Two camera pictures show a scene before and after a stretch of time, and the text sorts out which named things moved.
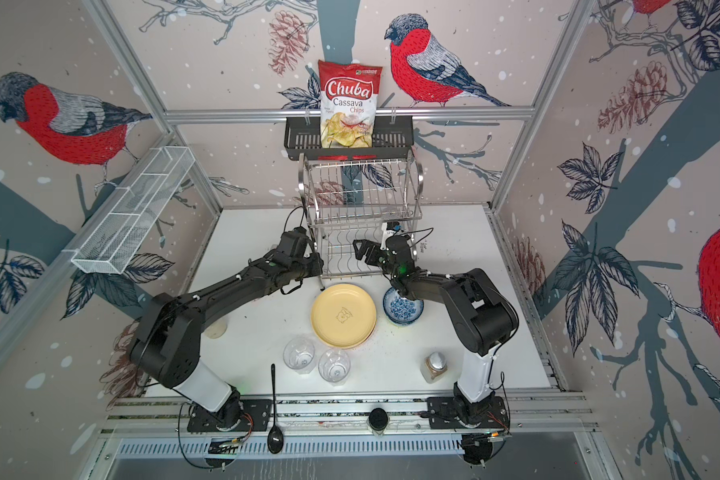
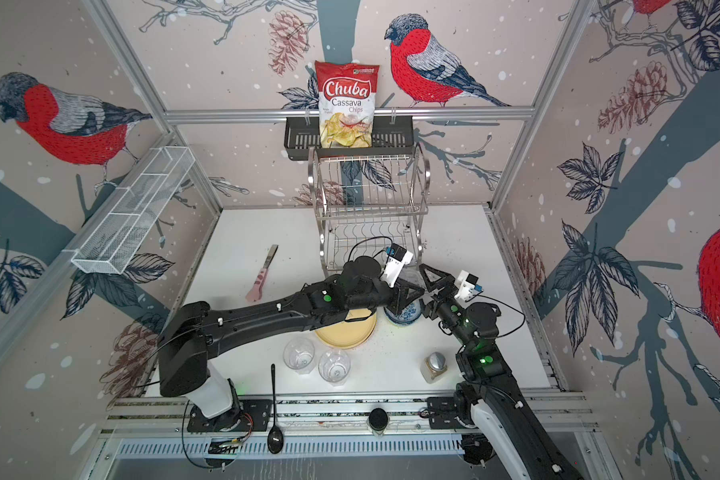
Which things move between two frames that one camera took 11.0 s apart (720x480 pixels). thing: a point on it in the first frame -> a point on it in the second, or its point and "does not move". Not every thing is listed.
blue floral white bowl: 400,310 does not move
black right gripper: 374,250 -> 433,308
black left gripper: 318,266 -> 403,296
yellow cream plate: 343,316 does not move
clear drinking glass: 299,354 does not move
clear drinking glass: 334,367 does not move
